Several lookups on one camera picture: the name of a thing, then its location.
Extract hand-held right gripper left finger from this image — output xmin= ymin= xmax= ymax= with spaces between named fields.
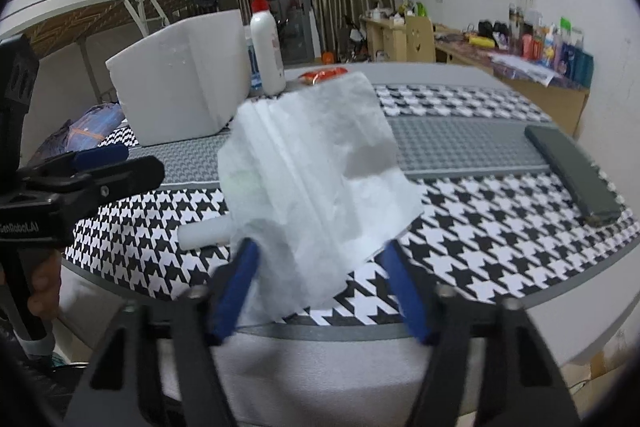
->
xmin=65 ymin=238 xmax=262 ymax=427

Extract white foam box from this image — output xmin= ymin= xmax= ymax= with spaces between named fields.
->
xmin=105 ymin=9 xmax=251 ymax=146

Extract clear bottle with blue label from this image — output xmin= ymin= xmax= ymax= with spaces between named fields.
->
xmin=245 ymin=38 xmax=261 ymax=90

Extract houndstooth tablecloth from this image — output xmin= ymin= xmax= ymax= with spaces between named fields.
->
xmin=62 ymin=62 xmax=640 ymax=329

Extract white metal bunk bed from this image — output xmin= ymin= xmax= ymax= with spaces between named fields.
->
xmin=0 ymin=0 xmax=241 ymax=108

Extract white lotion pump bottle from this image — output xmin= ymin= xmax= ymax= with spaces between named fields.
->
xmin=239 ymin=0 xmax=287 ymax=96

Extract white bed ladder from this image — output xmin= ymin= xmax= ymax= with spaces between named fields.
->
xmin=125 ymin=0 xmax=167 ymax=34

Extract row of toiletry bottles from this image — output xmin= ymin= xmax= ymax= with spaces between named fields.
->
xmin=507 ymin=2 xmax=595 ymax=84

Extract white smooth tissue sheet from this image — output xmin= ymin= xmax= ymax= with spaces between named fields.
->
xmin=217 ymin=72 xmax=425 ymax=325

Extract person's left hand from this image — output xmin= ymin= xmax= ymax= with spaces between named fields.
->
xmin=27 ymin=251 xmax=64 ymax=324

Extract blue plaid quilt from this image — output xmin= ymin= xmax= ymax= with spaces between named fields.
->
xmin=27 ymin=103 xmax=125 ymax=168

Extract printed paper sheets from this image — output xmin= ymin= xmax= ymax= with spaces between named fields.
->
xmin=492 ymin=52 xmax=558 ymax=86

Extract wooden desk with drawers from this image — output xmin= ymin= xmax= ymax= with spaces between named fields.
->
xmin=360 ymin=14 xmax=408 ymax=62

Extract red snack packet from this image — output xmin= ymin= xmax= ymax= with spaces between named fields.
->
xmin=299 ymin=68 xmax=348 ymax=86

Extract wooden chair with smiley cutout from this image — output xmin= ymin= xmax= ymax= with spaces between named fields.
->
xmin=404 ymin=16 xmax=435 ymax=62

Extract white cylinder piece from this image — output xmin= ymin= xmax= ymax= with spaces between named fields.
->
xmin=177 ymin=218 xmax=232 ymax=253

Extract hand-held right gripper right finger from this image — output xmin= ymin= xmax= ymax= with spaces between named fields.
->
xmin=377 ymin=239 xmax=583 ymax=427

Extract dark grey phone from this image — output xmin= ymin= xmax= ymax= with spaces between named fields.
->
xmin=524 ymin=124 xmax=623 ymax=226

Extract wooden desk with printed cover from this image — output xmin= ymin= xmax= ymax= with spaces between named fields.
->
xmin=435 ymin=31 xmax=591 ymax=140

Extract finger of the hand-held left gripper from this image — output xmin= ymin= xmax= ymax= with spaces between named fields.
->
xmin=27 ymin=143 xmax=131 ymax=182
xmin=47 ymin=155 xmax=166 ymax=220

